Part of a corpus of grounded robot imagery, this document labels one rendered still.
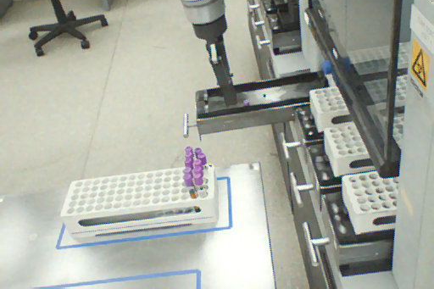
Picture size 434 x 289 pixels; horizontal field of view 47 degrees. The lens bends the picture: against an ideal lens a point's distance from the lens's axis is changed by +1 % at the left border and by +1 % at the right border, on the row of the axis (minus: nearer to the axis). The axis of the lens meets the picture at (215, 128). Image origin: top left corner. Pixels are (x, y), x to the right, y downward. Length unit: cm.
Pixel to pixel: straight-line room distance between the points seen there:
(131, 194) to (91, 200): 8
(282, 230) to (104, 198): 115
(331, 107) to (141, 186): 46
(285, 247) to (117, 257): 110
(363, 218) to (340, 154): 16
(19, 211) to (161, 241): 35
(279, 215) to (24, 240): 123
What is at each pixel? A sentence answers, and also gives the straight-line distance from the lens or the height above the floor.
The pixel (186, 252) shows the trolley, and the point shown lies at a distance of 93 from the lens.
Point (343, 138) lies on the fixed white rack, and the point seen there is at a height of 86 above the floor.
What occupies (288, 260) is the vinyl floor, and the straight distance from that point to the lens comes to 194.
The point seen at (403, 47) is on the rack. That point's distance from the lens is 137.
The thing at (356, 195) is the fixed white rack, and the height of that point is 85.
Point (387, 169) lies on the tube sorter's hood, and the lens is 81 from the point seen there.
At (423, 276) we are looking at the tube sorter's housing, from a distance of 83.
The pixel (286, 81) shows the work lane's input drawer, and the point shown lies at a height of 80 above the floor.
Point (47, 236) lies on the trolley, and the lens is 107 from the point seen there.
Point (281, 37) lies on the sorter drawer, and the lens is 162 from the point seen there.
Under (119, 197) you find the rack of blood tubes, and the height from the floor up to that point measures 88.
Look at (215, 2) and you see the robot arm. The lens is 106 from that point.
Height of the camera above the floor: 152
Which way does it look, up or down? 36 degrees down
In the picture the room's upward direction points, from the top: 11 degrees counter-clockwise
